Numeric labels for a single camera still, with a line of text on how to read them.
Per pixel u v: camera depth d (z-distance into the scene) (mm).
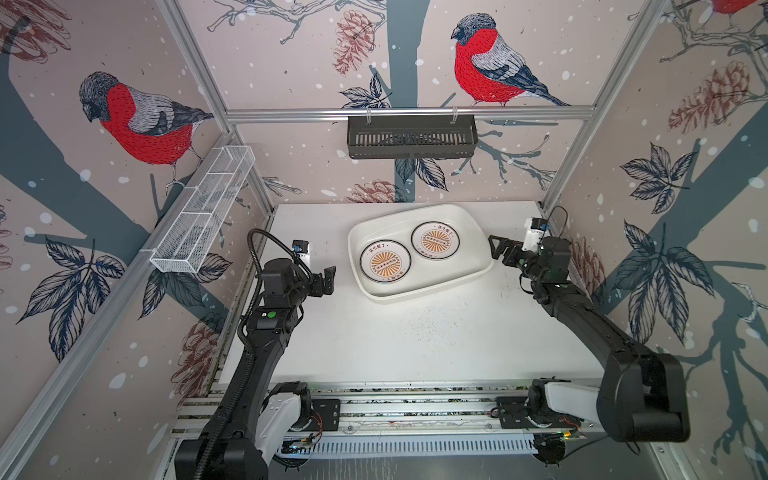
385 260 1009
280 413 563
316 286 717
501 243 766
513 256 761
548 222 725
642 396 408
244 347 511
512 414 730
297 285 669
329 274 726
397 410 756
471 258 1037
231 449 377
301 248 685
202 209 788
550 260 635
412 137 1041
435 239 1089
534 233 749
